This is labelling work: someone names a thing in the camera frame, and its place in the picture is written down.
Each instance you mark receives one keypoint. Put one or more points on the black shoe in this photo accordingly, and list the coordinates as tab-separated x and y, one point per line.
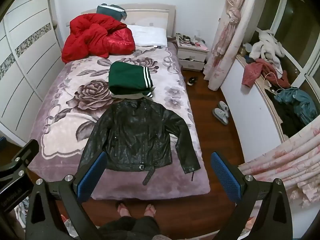
192	81

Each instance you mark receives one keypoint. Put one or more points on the black leather jacket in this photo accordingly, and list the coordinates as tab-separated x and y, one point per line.
137	135

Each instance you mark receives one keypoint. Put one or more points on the person's left foot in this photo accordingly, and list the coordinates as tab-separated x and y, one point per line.
123	208

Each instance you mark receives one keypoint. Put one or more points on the person's foot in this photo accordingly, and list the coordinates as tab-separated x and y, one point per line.
150	208
123	208

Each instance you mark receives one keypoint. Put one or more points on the white bed headboard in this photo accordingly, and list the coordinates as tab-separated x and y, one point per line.
150	15

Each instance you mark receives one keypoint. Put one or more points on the person's right foot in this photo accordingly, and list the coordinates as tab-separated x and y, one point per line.
150	208

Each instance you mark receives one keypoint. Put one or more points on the purple floral blanket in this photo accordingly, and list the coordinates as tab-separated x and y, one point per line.
75	120

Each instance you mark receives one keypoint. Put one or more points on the black garment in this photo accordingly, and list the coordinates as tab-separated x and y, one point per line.
287	120

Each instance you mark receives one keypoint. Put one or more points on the white nightstand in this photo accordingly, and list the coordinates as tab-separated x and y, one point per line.
192	55

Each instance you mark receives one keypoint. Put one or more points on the white window frame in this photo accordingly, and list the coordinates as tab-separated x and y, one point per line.
280	7

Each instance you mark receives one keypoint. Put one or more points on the pile of small trinkets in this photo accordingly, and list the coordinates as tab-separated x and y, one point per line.
187	39

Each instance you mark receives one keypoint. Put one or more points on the grey slipper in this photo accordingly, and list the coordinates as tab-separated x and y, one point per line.
223	108
220	117

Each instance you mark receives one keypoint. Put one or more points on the white pillow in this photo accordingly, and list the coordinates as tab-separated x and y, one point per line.
150	35

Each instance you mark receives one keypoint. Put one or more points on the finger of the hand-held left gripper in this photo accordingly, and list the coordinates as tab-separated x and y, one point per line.
23	155
2	141

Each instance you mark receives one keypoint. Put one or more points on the white fluffy garment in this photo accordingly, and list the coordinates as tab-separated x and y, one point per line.
267	47

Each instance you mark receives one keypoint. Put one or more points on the white wardrobe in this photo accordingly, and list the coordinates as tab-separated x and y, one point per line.
25	67

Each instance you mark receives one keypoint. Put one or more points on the pink garment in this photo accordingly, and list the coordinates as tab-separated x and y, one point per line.
255	72

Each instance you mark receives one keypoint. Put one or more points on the person's dark trousers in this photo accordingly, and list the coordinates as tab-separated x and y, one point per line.
130	230

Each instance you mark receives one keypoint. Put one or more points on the dark green folded garment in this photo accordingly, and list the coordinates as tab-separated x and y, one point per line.
110	10

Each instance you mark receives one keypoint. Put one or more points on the teal garment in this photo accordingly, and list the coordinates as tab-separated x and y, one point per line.
297	100

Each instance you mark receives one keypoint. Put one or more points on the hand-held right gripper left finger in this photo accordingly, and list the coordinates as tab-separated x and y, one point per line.
93	175

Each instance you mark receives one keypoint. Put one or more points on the red duvet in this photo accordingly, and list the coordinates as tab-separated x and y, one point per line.
85	37

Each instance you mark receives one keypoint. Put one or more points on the tied pink floral curtain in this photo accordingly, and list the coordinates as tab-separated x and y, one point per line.
225	42

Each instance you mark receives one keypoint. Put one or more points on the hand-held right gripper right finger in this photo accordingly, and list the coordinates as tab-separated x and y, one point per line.
226	177

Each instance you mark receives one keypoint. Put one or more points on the loose pink floral curtain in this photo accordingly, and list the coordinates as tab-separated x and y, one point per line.
287	160

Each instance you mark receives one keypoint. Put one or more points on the green garment with white stripes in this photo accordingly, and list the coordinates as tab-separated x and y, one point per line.
125	77

